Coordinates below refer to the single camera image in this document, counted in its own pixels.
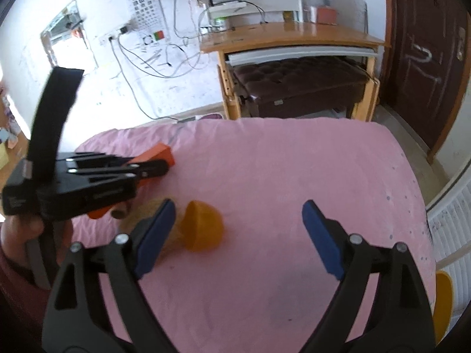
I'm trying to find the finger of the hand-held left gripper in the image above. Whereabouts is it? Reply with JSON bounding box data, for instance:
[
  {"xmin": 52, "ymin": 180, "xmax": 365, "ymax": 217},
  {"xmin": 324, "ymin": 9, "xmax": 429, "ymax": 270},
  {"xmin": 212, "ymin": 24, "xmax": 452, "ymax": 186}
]
[
  {"xmin": 70, "ymin": 160, "xmax": 170, "ymax": 188},
  {"xmin": 66, "ymin": 152, "xmax": 131, "ymax": 166}
]

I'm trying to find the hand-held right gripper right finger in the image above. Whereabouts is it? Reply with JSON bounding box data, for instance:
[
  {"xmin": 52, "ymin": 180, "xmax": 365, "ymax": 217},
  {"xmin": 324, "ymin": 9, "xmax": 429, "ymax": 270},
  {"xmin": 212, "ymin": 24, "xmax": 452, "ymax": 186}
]
[{"xmin": 302, "ymin": 199, "xmax": 437, "ymax": 353}]

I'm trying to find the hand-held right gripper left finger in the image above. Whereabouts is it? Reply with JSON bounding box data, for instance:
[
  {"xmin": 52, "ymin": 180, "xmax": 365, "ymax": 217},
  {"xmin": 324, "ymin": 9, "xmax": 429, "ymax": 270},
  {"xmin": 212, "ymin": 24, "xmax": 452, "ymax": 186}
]
[{"xmin": 42, "ymin": 199, "xmax": 176, "ymax": 353}]

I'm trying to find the orange cup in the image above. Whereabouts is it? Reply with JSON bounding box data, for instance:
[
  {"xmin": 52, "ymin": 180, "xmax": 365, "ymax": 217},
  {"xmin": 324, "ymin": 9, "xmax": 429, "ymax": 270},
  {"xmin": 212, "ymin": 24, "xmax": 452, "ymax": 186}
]
[{"xmin": 184, "ymin": 200, "xmax": 225, "ymax": 252}]

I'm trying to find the person's left forearm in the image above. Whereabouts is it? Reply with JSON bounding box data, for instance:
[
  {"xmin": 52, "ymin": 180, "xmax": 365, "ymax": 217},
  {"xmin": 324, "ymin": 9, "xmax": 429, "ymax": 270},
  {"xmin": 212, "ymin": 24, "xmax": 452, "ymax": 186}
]
[{"xmin": 0, "ymin": 254, "xmax": 52, "ymax": 353}]

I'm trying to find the person's left hand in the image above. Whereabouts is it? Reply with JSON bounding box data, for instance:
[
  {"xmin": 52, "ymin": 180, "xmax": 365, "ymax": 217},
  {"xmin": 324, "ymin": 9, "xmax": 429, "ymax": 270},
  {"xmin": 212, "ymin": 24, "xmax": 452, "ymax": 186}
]
[{"xmin": 0, "ymin": 215, "xmax": 43, "ymax": 265}]

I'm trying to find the pink bed sheet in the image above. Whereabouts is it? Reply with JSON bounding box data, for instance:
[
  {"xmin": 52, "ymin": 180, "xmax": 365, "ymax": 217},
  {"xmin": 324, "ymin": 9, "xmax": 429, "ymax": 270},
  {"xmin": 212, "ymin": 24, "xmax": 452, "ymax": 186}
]
[{"xmin": 70, "ymin": 118, "xmax": 437, "ymax": 353}]

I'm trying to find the white power strip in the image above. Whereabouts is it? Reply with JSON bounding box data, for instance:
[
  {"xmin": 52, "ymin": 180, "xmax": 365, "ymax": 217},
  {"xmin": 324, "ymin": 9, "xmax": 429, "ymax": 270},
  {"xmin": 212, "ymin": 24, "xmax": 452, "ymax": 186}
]
[{"xmin": 100, "ymin": 22, "xmax": 135, "ymax": 43}]

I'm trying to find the white radiator cover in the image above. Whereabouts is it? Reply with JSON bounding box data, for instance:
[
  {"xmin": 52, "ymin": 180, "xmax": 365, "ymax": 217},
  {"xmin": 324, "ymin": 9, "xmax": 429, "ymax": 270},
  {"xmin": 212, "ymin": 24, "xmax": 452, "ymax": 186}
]
[{"xmin": 427, "ymin": 187, "xmax": 471, "ymax": 339}]

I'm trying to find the yellow round container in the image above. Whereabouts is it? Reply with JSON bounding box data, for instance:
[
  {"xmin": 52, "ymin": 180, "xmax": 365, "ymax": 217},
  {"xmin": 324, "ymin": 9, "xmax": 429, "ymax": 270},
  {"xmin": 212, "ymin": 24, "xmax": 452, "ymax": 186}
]
[{"xmin": 434, "ymin": 270, "xmax": 455, "ymax": 342}]

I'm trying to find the brown tufted bench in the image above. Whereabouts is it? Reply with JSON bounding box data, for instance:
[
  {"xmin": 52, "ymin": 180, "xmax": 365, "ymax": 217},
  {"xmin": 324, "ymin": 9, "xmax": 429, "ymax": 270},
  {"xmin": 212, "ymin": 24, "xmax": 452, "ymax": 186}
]
[{"xmin": 233, "ymin": 57, "xmax": 370, "ymax": 118}]

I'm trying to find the eye chart poster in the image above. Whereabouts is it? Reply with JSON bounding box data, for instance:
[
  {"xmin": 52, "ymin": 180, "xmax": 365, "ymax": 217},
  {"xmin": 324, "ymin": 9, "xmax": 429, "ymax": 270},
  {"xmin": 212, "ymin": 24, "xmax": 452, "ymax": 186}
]
[{"xmin": 121, "ymin": 0, "xmax": 166, "ymax": 45}]

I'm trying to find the wooden desk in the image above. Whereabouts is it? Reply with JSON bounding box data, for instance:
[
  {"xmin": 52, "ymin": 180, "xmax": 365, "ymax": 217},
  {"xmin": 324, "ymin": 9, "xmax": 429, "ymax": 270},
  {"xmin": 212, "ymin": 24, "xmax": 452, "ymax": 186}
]
[{"xmin": 200, "ymin": 22, "xmax": 391, "ymax": 122}]

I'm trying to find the dark brown door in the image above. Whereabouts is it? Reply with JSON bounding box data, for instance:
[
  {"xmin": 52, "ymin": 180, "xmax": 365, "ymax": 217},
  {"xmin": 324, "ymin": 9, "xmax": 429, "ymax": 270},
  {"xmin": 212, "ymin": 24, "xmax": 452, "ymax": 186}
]
[{"xmin": 383, "ymin": 0, "xmax": 471, "ymax": 162}]

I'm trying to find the white desk shelf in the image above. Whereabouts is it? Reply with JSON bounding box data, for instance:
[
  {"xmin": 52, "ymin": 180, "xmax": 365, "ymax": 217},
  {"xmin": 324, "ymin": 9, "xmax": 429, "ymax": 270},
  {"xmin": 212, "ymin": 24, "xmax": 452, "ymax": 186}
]
[{"xmin": 254, "ymin": 0, "xmax": 304, "ymax": 23}]

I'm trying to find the pink box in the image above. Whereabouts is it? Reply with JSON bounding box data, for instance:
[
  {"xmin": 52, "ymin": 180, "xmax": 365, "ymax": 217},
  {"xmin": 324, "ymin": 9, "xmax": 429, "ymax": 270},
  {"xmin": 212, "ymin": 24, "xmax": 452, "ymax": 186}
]
[{"xmin": 317, "ymin": 6, "xmax": 338, "ymax": 24}]

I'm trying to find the wall mirror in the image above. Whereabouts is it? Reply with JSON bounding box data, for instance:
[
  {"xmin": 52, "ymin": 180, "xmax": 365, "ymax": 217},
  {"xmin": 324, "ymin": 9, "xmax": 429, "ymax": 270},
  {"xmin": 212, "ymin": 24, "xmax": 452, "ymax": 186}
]
[{"xmin": 40, "ymin": 2, "xmax": 100, "ymax": 70}]

